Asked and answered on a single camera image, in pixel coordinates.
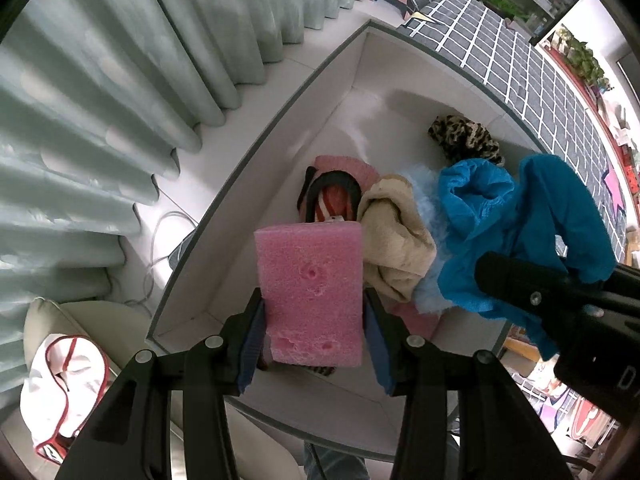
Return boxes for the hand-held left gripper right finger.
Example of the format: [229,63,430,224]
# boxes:
[362,287,576,480]

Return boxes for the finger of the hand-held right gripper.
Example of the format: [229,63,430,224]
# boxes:
[607,265,640,292]
[474,252,602,312]

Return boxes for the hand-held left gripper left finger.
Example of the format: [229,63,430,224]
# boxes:
[54,287,266,480]

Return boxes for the pink sponge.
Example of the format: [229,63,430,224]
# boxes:
[253,221,365,367]

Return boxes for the blue cloth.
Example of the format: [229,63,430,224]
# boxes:
[436,154,619,362]

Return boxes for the beige cloth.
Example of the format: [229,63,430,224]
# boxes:
[358,174,439,304]

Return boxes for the light blue fluffy duster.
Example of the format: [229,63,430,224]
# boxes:
[401,166,453,317]

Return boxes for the leopard print scrunchie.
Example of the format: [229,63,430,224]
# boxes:
[427,114,505,167]

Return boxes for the grey storage box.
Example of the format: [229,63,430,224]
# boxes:
[146,19,553,464]

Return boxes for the pink earmuffs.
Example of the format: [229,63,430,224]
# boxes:
[297,154,384,224]

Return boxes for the person's jeans legs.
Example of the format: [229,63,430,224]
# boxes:
[301,439,372,480]

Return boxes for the white cabinet with red top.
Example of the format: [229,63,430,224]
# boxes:
[537,25,640,171]

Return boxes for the white bag with red trim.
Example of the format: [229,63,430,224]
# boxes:
[21,336,112,466]

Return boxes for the grey checked star blanket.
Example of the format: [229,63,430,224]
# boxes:
[397,0,632,262]

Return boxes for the pale green curtain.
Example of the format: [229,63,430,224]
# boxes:
[0,0,382,312]

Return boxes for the white cable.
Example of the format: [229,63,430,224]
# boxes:
[124,209,202,312]

